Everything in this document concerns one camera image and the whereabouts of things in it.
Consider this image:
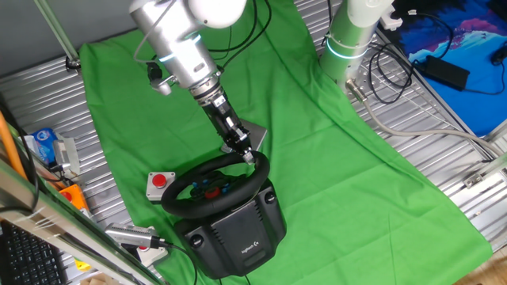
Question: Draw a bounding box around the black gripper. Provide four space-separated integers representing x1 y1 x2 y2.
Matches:
200 94 257 165

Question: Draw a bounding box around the black leather steering wheel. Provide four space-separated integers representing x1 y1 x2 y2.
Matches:
160 150 272 220

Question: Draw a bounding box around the green cloth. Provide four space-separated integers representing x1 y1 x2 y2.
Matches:
78 0 494 285

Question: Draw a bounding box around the grey box large red button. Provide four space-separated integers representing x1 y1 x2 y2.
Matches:
145 170 177 203

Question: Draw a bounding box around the grey box small red button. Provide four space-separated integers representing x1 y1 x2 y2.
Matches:
134 244 170 268

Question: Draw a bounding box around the orange box red button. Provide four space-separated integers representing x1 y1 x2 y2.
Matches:
58 184 90 213

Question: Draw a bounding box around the blue and white tissue pack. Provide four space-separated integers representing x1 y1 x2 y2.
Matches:
23 127 81 176

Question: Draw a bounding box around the black power adapter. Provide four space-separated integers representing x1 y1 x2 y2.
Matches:
425 54 471 92

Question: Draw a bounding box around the thin grey-green pole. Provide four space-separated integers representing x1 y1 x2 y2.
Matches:
33 0 82 74

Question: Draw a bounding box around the orange rod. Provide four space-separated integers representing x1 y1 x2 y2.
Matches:
0 110 29 181

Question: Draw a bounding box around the black keyboard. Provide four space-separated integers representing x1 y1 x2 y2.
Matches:
0 219 71 285

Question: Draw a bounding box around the blue purple mouse pad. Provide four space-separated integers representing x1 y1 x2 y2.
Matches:
390 0 507 138

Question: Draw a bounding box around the black computer mouse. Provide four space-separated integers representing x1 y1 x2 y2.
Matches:
490 42 507 67

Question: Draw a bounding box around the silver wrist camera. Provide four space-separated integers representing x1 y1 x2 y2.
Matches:
149 73 175 97

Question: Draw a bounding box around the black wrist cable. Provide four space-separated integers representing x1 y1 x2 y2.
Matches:
221 0 273 68
208 0 258 52

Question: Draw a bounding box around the black frame camera cable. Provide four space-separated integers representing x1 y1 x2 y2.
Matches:
156 237 199 285

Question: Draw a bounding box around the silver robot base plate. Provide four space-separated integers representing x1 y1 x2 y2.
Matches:
336 47 391 100

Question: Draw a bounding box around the silver camera on frame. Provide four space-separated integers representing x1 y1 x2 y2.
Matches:
104 222 170 251

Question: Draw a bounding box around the black base cable loop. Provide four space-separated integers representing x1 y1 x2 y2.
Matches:
367 41 417 106

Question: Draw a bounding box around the thick grey robot cable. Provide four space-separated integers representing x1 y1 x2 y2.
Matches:
344 78 504 158

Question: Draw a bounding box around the aluminium frame bar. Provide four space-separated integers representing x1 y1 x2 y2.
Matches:
0 156 166 285

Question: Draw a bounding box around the aluminium corner bracket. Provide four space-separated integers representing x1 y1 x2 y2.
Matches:
462 152 507 190

